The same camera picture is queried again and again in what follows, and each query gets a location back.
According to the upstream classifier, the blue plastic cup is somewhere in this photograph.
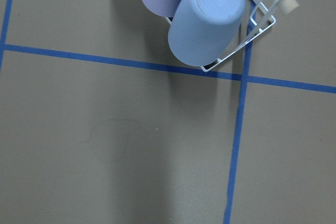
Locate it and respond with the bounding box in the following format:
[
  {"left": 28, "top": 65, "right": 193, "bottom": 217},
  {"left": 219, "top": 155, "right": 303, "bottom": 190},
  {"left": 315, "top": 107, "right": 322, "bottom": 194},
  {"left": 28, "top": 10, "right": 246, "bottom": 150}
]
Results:
[{"left": 168, "top": 0, "right": 246, "bottom": 67}]

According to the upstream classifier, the white wire cup rack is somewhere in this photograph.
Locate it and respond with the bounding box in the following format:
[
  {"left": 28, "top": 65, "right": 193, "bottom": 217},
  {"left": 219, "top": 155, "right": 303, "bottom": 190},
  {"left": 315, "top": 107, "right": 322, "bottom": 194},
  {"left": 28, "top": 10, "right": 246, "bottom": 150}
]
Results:
[{"left": 164, "top": 0, "right": 280, "bottom": 72}]

